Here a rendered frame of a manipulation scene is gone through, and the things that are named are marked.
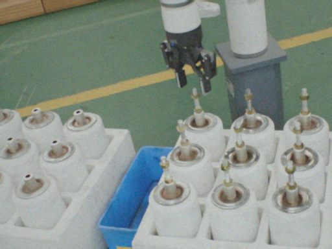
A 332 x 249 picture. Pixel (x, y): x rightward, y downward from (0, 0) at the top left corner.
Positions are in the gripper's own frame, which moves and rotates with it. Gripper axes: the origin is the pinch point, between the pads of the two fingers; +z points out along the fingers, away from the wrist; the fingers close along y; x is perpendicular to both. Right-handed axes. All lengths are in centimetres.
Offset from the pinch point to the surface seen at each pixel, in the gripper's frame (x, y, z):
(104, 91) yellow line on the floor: 24, -70, 35
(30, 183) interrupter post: -36.1, -15.9, 8.5
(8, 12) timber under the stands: 45, -159, 30
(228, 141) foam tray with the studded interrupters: 6.3, 1.7, 19.1
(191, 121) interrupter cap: -0.8, -2.1, 10.0
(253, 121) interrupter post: 4.7, 11.5, 8.9
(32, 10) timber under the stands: 54, -153, 32
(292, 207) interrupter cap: -12.8, 33.1, 9.9
